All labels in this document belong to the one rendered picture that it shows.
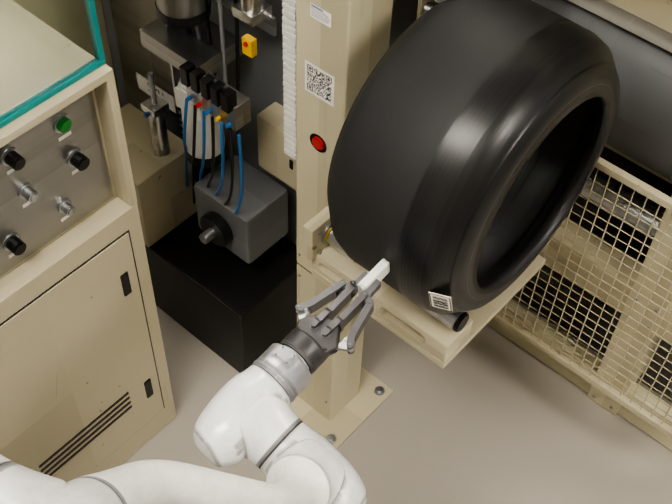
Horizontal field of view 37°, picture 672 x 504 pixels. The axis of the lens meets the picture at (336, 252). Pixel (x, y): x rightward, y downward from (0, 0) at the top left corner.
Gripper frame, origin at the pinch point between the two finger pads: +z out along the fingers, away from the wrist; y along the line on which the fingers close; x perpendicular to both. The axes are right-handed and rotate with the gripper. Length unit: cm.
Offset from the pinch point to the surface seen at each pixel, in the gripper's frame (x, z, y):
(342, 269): 28.9, 10.6, 18.7
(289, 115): 9.6, 23.6, 43.0
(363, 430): 116, 12, 19
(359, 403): 116, 18, 25
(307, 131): 9.5, 22.6, 37.0
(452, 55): -28.4, 27.5, 5.2
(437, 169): -20.7, 12.4, -3.6
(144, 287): 49, -13, 61
